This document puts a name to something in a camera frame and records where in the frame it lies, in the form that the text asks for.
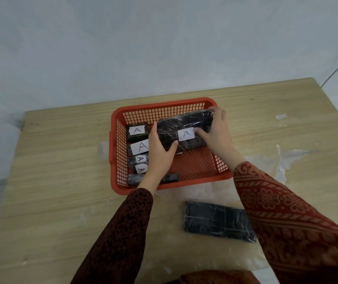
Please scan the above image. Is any person's left hand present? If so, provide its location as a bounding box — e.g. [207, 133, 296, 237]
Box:
[137, 121, 179, 192]

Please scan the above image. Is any person's right hand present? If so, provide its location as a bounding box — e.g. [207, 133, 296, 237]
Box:
[195, 106, 245, 172]

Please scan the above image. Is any large black block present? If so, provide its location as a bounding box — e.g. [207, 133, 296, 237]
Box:
[156, 109, 214, 153]

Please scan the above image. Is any person's left forearm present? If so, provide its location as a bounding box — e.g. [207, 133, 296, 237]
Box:
[70, 180, 155, 284]

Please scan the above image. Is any person's right forearm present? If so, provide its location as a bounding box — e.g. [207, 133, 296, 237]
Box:
[229, 160, 338, 284]

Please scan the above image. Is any red plastic mesh basket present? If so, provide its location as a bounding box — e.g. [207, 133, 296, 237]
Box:
[109, 97, 234, 196]

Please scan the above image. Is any small black wrapped block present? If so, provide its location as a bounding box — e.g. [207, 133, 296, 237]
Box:
[126, 122, 149, 142]
[128, 154, 149, 165]
[127, 139, 150, 156]
[132, 163, 149, 175]

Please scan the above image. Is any long thin black wrapped block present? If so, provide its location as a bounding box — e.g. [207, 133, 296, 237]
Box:
[127, 173, 179, 186]

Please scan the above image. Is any clear plastic film sheet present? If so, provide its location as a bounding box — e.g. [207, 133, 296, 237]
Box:
[154, 144, 310, 272]

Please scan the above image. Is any flat black wrapped block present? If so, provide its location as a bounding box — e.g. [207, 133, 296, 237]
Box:
[183, 200, 257, 243]

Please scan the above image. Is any person's red patterned clothing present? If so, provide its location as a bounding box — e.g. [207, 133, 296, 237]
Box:
[165, 270, 262, 284]

